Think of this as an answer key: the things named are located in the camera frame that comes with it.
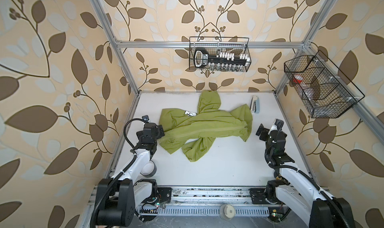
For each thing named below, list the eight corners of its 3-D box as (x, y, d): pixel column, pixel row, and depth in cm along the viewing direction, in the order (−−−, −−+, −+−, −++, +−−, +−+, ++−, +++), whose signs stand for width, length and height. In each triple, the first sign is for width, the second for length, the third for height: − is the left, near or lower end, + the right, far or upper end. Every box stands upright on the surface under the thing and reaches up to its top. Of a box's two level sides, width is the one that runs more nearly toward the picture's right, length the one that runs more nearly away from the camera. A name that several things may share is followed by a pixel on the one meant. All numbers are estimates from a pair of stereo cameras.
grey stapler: (249, 112, 109) (250, 110, 107) (250, 97, 119) (251, 94, 117) (258, 114, 108) (259, 112, 106) (258, 98, 118) (259, 96, 116)
